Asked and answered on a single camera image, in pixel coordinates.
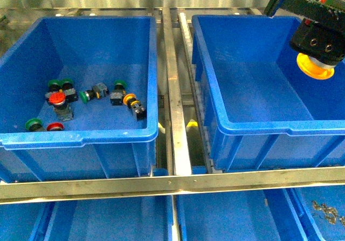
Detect steel rack centre divider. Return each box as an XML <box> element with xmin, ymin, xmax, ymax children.
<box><xmin>162</xmin><ymin>8</ymin><xmax>192</xmax><ymax>176</ymax></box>

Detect blue empty target bin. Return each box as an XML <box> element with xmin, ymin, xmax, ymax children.
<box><xmin>192</xmin><ymin>15</ymin><xmax>344</xmax><ymax>172</ymax></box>

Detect blue source bin with buttons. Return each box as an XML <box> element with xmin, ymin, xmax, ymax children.
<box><xmin>1</xmin><ymin>16</ymin><xmax>158</xmax><ymax>183</ymax></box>

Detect lower blue bin with parts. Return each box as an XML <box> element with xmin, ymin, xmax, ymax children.
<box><xmin>287</xmin><ymin>185</ymin><xmax>344</xmax><ymax>240</ymax></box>

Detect green push button back left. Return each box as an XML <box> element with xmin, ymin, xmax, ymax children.
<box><xmin>48</xmin><ymin>79</ymin><xmax>62</xmax><ymax>92</ymax></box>

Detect yellow flat push button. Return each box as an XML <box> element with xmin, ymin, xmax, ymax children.
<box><xmin>123</xmin><ymin>93</ymin><xmax>147</xmax><ymax>121</ymax></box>

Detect green push button right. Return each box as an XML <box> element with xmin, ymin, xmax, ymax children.
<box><xmin>109</xmin><ymin>80</ymin><xmax>127</xmax><ymax>106</ymax></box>

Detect red flat push button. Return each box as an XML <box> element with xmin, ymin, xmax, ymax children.
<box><xmin>46</xmin><ymin>122</ymin><xmax>64</xmax><ymax>132</ymax></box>

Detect lower blue bin centre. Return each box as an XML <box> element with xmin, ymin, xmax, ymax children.
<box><xmin>177</xmin><ymin>189</ymin><xmax>307</xmax><ymax>240</ymax></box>

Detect lower blue bin far left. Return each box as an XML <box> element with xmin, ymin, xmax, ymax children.
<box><xmin>1</xmin><ymin>202</ymin><xmax>55</xmax><ymax>240</ymax></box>

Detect red mushroom push button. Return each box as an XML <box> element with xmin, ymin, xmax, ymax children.
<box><xmin>49</xmin><ymin>92</ymin><xmax>74</xmax><ymax>122</ymax></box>

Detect yellow mushroom push button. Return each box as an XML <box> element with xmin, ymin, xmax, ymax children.
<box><xmin>289</xmin><ymin>22</ymin><xmax>341</xmax><ymax>80</ymax></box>

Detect green push button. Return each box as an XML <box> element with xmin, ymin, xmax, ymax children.
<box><xmin>109</xmin><ymin>80</ymin><xmax>127</xmax><ymax>106</ymax></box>
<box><xmin>25</xmin><ymin>118</ymin><xmax>46</xmax><ymax>132</ymax></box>
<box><xmin>61</xmin><ymin>78</ymin><xmax>78</xmax><ymax>103</ymax></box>
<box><xmin>48</xmin><ymin>79</ymin><xmax>62</xmax><ymax>92</ymax></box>
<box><xmin>79</xmin><ymin>82</ymin><xmax>109</xmax><ymax>104</ymax></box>

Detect green push button centre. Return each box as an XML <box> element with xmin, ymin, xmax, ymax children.
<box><xmin>79</xmin><ymin>82</ymin><xmax>109</xmax><ymax>104</ymax></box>

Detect steel rack front rail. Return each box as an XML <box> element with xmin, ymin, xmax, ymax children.
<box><xmin>1</xmin><ymin>167</ymin><xmax>344</xmax><ymax>204</ymax></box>

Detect white roller track strip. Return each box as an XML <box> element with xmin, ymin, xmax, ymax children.
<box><xmin>178</xmin><ymin>12</ymin><xmax>213</xmax><ymax>174</ymax></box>

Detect small dark metal parts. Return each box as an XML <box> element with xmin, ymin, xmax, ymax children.
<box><xmin>312</xmin><ymin>201</ymin><xmax>344</xmax><ymax>226</ymax></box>

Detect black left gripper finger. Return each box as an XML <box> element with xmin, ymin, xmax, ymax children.
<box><xmin>264</xmin><ymin>0</ymin><xmax>344</xmax><ymax>33</ymax></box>

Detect green push button front left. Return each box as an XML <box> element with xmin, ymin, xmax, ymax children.
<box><xmin>25</xmin><ymin>118</ymin><xmax>46</xmax><ymax>132</ymax></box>

